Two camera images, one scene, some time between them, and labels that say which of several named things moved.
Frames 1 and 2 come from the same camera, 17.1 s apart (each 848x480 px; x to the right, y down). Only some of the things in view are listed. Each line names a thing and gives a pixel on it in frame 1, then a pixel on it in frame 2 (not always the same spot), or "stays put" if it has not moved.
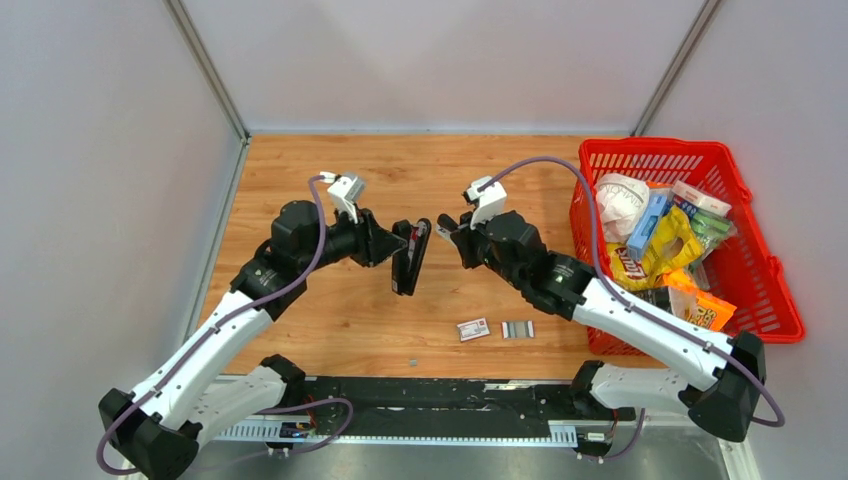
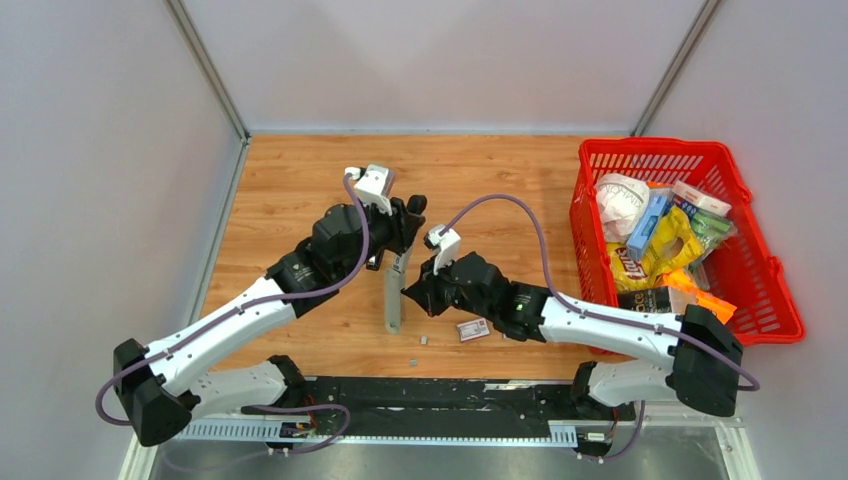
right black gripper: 464,239 -> 425,291
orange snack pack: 710,311 stays put
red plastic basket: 743,270 stays put
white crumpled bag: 622,201 stays put
